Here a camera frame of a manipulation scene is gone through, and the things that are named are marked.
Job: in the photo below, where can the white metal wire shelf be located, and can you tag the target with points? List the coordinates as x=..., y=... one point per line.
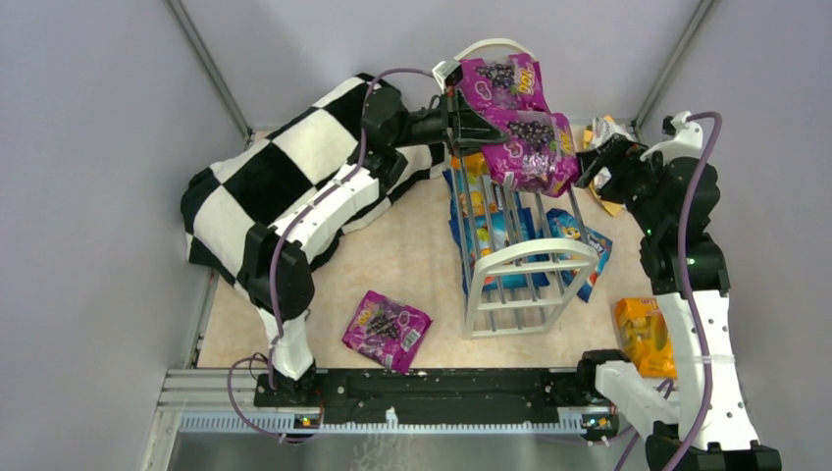
x=526, y=286

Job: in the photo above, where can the black white checkered pillow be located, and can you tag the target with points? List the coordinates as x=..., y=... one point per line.
x=233, y=199

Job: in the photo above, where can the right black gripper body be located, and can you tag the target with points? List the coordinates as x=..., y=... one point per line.
x=610, y=165

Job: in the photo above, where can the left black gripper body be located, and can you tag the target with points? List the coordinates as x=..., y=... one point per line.
x=454, y=120

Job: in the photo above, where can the yellow snack bag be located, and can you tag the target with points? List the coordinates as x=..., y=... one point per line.
x=610, y=208

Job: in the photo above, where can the aluminium corner post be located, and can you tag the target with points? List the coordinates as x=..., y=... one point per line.
x=673, y=61
x=208, y=66

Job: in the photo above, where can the white patterned snack bag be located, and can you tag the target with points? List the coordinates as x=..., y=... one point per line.
x=602, y=129

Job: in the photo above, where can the left aluminium corner post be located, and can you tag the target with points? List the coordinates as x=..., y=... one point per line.
x=208, y=66

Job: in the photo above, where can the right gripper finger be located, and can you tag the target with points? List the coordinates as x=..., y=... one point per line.
x=587, y=177
x=610, y=153

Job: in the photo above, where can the purple grape candy bag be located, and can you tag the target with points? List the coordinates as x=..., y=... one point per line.
x=387, y=331
x=539, y=155
x=511, y=82

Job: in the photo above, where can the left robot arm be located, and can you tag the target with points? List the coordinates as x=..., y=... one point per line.
x=285, y=249

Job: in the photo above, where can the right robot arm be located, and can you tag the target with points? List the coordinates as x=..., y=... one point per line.
x=670, y=189

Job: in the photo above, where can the orange candy bag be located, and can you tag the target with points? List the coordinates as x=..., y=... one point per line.
x=474, y=164
x=644, y=337

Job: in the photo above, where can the right aluminium corner post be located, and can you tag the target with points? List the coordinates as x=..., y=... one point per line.
x=673, y=61

